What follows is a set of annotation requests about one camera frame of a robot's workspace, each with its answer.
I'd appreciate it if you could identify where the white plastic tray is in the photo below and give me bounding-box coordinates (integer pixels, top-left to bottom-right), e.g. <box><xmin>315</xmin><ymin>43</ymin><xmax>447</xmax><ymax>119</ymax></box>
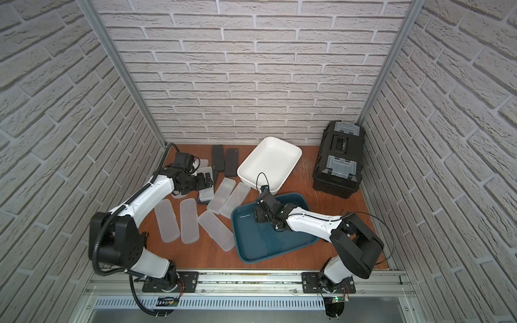
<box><xmin>237</xmin><ymin>136</ymin><xmax>302</xmax><ymax>195</ymax></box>

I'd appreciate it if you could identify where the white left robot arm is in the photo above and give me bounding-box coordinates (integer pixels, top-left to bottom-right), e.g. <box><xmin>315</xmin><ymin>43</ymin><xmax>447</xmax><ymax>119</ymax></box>
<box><xmin>88</xmin><ymin>166</ymin><xmax>214</xmax><ymax>290</ymax></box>

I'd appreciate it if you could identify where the clear pencil case rounded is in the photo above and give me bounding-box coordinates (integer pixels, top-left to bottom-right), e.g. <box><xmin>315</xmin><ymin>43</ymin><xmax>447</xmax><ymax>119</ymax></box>
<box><xmin>180</xmin><ymin>199</ymin><xmax>200</xmax><ymax>244</ymax></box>
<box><xmin>196</xmin><ymin>159</ymin><xmax>209</xmax><ymax>174</ymax></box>
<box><xmin>154</xmin><ymin>199</ymin><xmax>180</xmax><ymax>243</ymax></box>

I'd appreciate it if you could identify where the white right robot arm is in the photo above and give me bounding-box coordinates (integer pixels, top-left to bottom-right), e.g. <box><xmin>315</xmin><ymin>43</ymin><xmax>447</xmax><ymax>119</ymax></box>
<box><xmin>253</xmin><ymin>185</ymin><xmax>385</xmax><ymax>293</ymax></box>

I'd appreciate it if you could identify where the black pencil case far right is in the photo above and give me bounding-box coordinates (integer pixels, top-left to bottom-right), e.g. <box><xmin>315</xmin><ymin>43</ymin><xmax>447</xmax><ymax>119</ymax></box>
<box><xmin>224</xmin><ymin>148</ymin><xmax>238</xmax><ymax>177</ymax></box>

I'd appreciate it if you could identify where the clear pencil case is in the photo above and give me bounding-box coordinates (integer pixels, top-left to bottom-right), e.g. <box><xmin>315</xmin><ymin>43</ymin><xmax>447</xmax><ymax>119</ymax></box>
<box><xmin>207</xmin><ymin>178</ymin><xmax>236</xmax><ymax>215</ymax></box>
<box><xmin>197</xmin><ymin>166</ymin><xmax>214</xmax><ymax>204</ymax></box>
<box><xmin>219</xmin><ymin>182</ymin><xmax>251</xmax><ymax>219</ymax></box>
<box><xmin>198</xmin><ymin>210</ymin><xmax>235</xmax><ymax>252</ymax></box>

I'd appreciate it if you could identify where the black pencil case far left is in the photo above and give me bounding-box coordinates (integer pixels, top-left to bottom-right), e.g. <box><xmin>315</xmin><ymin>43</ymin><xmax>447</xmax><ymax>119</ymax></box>
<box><xmin>211</xmin><ymin>145</ymin><xmax>225</xmax><ymax>172</ymax></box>

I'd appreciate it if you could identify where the black corrugated cable conduit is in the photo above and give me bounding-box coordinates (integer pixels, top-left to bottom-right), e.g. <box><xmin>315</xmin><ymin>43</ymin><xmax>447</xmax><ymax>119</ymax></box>
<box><xmin>91</xmin><ymin>142</ymin><xmax>180</xmax><ymax>317</ymax></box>

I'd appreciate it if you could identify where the black pencil case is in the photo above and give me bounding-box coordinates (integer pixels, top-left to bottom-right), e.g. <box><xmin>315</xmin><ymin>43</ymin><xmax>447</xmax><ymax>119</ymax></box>
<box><xmin>211</xmin><ymin>145</ymin><xmax>225</xmax><ymax>172</ymax></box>
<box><xmin>224</xmin><ymin>148</ymin><xmax>238</xmax><ymax>177</ymax></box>

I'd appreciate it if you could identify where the black plastic toolbox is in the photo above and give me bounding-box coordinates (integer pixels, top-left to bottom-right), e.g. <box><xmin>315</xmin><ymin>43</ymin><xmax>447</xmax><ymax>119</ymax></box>
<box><xmin>312</xmin><ymin>121</ymin><xmax>364</xmax><ymax>199</ymax></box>

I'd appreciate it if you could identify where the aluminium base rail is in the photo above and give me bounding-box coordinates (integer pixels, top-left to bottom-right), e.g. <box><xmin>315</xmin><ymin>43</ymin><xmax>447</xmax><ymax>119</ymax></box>
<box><xmin>83</xmin><ymin>269</ymin><xmax>416</xmax><ymax>299</ymax></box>

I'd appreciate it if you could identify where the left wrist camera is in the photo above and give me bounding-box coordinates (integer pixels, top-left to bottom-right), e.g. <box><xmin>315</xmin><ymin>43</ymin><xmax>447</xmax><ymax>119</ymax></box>
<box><xmin>172</xmin><ymin>152</ymin><xmax>195</xmax><ymax>172</ymax></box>

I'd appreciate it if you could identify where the teal plastic tray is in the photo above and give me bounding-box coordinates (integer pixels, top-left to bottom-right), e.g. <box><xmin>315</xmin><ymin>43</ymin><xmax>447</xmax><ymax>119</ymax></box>
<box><xmin>231</xmin><ymin>202</ymin><xmax>319</xmax><ymax>265</ymax></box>

